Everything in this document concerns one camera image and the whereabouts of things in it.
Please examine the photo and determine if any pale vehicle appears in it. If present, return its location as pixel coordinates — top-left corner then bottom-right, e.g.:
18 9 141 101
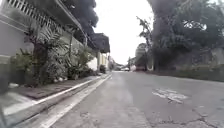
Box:
121 66 131 72

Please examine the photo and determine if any pale building with dark roof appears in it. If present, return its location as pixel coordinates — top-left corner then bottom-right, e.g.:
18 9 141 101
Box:
87 32 111 73

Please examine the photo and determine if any grey cracked asphalt road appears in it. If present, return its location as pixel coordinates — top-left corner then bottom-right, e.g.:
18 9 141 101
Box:
13 70 224 128

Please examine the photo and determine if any dark overhanging tree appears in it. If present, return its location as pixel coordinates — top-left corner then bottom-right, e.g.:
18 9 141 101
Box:
61 0 100 38

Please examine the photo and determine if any pale painted kerb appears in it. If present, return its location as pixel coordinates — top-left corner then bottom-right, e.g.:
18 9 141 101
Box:
0 73 114 128

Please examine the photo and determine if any row of leafy plants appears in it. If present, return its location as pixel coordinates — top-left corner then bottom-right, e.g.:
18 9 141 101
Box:
8 24 98 86

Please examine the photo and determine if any grey concrete pavement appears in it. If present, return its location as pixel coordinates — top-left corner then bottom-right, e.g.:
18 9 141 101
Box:
0 74 101 116

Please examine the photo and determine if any row of dark trees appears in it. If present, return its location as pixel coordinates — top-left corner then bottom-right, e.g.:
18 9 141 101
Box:
134 0 224 73

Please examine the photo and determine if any pale building with railing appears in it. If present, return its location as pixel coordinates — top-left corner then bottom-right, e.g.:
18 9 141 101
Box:
0 0 88 84

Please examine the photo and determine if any low mossy wall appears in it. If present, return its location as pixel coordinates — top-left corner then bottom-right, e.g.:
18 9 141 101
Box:
151 63 224 83

